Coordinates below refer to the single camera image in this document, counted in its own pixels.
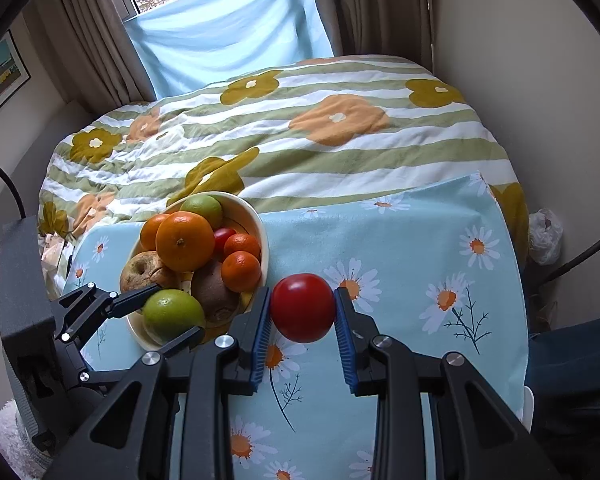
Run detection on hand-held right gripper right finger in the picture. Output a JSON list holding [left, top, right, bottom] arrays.
[[334, 287, 563, 480]]

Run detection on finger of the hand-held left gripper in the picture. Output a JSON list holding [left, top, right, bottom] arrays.
[[52, 282, 163, 342], [62, 326, 207, 397]]

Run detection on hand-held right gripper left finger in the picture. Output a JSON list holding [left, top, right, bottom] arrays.
[[50, 286, 273, 480]]

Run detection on wrinkled brown apple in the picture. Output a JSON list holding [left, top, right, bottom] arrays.
[[119, 251, 178, 295]]

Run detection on green lime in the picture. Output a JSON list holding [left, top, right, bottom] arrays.
[[141, 289, 206, 346], [180, 195, 224, 228]]

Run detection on brown kiwi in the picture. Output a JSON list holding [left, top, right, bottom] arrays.
[[191, 259, 241, 323]]

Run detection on orange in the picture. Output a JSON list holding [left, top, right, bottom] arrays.
[[155, 211, 216, 272], [140, 214, 173, 252]]

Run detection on small mandarin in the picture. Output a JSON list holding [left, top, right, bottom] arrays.
[[223, 233, 262, 261], [221, 251, 262, 293]]

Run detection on cream ceramic bowl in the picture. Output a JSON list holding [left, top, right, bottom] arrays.
[[125, 191, 271, 353]]

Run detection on crumpled printed wrapper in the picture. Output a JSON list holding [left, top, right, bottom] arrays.
[[40, 234, 73, 278]]

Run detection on small red tomato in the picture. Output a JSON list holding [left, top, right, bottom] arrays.
[[212, 227, 238, 256]]

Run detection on light blue daisy tablecloth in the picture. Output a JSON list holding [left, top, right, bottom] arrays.
[[60, 172, 528, 480]]

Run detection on green lime in bowl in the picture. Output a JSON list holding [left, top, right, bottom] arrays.
[[180, 195, 224, 228]]

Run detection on striped floral blanket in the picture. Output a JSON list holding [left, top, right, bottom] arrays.
[[37, 55, 531, 281]]

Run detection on white plastic bag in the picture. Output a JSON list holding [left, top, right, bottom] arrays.
[[527, 208, 564, 267]]

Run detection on dark blue cloth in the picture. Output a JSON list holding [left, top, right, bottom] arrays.
[[524, 312, 600, 480]]

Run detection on beige curtain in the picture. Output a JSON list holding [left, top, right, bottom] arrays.
[[305, 0, 436, 68], [22, 0, 156, 111]]

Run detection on light blue window cloth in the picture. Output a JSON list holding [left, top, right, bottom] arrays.
[[122, 0, 335, 101]]

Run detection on black cable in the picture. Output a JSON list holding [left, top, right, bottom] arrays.
[[0, 155, 28, 221], [527, 220, 600, 286]]

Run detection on framed wall poster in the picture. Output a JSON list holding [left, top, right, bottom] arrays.
[[0, 30, 32, 133]]

